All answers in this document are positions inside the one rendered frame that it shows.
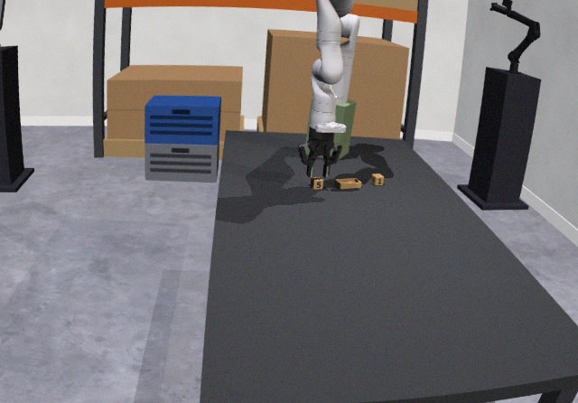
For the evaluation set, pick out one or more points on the tan rectangular tray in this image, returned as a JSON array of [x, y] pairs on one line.
[[348, 183]]

